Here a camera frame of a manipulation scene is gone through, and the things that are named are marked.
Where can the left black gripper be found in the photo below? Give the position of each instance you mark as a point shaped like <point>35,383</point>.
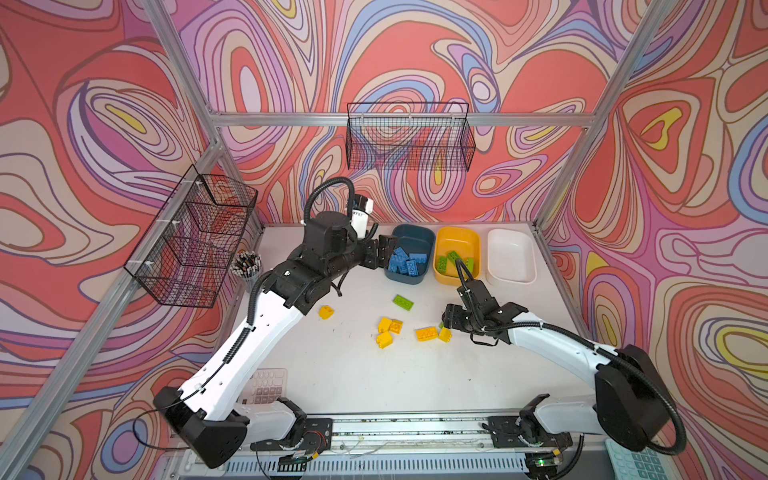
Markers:
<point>382,255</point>

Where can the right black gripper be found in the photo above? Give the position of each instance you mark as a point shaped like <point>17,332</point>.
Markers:
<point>451,316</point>

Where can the yellow lego small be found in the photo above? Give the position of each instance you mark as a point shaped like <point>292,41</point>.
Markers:
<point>326,312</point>
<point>445,335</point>

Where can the blue lego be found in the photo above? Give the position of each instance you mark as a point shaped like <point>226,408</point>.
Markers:
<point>397,265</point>
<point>419,258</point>
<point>400,253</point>
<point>412,268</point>

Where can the yellow lego long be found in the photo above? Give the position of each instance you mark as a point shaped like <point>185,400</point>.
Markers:
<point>427,334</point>

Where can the orange-yellow lego cluster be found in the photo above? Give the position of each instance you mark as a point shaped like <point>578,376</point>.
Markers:
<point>395,327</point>

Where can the yellow lego top cluster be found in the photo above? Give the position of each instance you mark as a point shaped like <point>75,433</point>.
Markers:
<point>384,325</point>

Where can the yellow lego cluster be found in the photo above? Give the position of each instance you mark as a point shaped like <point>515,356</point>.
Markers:
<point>384,325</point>
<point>384,340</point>

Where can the yellow lego bottom cluster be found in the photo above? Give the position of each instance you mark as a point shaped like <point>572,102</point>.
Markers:
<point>384,340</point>

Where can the blue lego bottom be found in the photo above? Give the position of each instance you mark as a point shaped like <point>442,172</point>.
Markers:
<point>397,265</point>

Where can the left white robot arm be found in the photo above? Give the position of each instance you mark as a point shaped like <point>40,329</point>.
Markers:
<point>205,412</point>

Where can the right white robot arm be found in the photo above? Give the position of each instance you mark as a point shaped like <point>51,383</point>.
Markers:
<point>629,402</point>

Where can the dark teal plastic bin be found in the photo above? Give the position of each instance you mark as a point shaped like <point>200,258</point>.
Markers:
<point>413,239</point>

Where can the yellow plastic bin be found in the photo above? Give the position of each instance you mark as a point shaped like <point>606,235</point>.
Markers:
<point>452,242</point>

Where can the white plastic bin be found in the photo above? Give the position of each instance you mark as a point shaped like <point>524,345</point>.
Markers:
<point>510,257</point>

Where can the metal cup of pens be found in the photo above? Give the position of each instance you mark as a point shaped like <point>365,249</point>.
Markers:
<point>247,265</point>

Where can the pink calculator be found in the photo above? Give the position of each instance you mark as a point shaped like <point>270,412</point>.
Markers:
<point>264,387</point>

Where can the teal calculator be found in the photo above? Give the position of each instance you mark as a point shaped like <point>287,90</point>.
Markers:
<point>647,464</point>

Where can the black wire basket back wall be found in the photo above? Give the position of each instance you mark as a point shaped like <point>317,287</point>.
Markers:
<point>405,135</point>

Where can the black wire basket wall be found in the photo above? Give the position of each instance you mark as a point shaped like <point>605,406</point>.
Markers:
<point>405,135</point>
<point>183,259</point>

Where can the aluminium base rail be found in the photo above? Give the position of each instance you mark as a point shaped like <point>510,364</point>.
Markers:
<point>426,445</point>

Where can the black wire basket left wall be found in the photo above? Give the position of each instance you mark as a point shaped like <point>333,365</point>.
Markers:
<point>183,259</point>

